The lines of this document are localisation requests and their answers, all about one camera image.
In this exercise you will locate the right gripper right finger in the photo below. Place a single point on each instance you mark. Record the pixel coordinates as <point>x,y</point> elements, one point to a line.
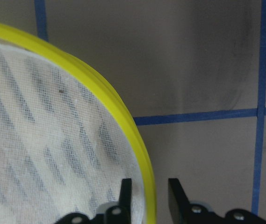
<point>184,212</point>

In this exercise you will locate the yellow steamer layer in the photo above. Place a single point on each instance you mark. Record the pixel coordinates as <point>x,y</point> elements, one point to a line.
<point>66,138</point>

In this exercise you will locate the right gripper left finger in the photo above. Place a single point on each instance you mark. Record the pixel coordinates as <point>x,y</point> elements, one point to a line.
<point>108,213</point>

